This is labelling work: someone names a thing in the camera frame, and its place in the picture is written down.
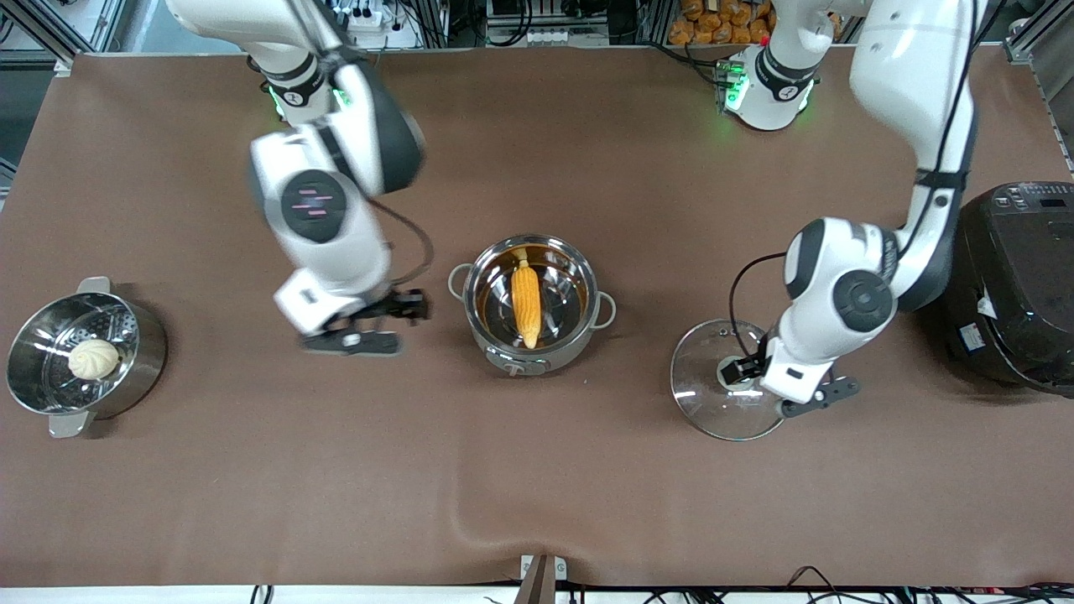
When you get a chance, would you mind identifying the metal table edge bracket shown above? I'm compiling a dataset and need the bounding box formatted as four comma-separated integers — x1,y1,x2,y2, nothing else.
519,554,569,604

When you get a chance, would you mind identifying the brown table cover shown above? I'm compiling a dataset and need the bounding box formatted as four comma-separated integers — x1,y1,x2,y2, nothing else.
0,46,1074,588

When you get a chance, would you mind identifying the yellow corn cob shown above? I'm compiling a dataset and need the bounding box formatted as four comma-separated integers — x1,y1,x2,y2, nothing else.
511,247,543,350

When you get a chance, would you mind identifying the aluminium frame profile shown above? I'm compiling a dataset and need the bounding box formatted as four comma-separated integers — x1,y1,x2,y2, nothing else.
1004,0,1074,68
25,0,127,78

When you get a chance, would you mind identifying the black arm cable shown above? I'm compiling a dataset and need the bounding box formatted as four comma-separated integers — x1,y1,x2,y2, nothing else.
728,0,1008,358
369,199,435,289

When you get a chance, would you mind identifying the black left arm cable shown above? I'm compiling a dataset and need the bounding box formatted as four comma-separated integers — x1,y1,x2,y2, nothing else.
728,0,1008,358

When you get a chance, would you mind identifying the black rice cooker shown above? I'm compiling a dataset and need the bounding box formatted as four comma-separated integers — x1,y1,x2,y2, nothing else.
921,182,1074,398

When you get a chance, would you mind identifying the silver electric cooking pot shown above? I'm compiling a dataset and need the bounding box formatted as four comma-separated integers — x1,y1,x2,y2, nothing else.
447,233,618,378

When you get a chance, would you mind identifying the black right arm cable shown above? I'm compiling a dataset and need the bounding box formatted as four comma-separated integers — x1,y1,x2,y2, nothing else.
369,199,435,289

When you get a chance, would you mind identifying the white power strip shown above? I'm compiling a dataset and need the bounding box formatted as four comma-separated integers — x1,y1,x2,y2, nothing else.
336,0,384,31

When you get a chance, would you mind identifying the glass pot lid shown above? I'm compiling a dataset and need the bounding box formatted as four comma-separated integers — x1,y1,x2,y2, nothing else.
670,319,791,442

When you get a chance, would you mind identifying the white steamed bun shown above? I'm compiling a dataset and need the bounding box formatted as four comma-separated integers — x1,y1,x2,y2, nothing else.
68,339,121,381

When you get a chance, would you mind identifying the black cable bundle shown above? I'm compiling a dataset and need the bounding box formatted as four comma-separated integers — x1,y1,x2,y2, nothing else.
646,566,1074,604

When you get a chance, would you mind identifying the steel steamer pot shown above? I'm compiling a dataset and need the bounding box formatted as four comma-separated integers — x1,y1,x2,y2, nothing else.
6,277,169,439

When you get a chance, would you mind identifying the bag of orange bread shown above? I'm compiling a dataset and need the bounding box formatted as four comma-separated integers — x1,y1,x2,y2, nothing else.
669,0,773,47

